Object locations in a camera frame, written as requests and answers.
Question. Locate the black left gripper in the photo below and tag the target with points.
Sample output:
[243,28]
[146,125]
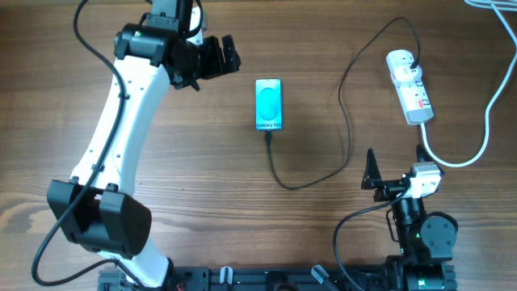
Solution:
[216,65]

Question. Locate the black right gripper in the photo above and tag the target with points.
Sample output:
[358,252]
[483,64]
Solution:
[388,189]

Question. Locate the blue screen Galaxy smartphone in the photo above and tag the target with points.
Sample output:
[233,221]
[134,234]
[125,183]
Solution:
[268,104]

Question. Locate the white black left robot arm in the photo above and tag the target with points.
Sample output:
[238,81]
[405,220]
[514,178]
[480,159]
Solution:
[95,208]

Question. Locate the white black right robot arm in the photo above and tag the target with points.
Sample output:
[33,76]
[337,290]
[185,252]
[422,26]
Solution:
[426,240]

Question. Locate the white charger plug adapter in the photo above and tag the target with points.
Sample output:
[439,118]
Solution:
[403,74]

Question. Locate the white power strip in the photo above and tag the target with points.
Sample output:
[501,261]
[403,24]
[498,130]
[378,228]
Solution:
[413,97]

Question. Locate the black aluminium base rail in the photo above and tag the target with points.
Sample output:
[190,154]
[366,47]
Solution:
[381,277]

